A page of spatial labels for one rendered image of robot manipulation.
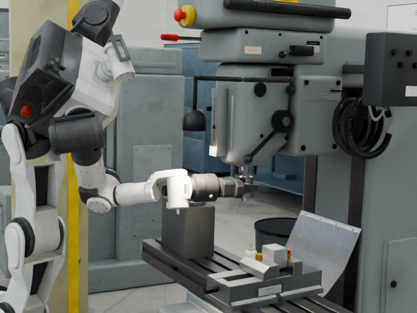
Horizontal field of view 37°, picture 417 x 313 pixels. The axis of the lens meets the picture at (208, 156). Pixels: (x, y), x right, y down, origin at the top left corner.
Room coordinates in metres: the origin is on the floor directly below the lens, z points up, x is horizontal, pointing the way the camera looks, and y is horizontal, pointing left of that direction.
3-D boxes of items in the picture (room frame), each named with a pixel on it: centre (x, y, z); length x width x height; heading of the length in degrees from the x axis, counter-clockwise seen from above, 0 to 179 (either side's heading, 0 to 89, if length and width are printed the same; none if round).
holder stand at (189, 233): (2.29, 0.07, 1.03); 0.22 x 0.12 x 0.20; 26
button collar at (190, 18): (1.88, 0.07, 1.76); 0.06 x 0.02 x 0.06; 31
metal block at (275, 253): (1.86, -0.21, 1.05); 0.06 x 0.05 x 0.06; 32
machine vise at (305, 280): (1.84, -0.18, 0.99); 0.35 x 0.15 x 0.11; 122
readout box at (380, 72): (1.87, -0.55, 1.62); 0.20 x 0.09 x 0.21; 121
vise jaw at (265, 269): (1.83, -0.16, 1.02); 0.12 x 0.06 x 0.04; 32
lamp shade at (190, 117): (1.87, 0.05, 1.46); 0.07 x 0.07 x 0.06
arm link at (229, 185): (1.97, -0.04, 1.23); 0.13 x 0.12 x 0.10; 21
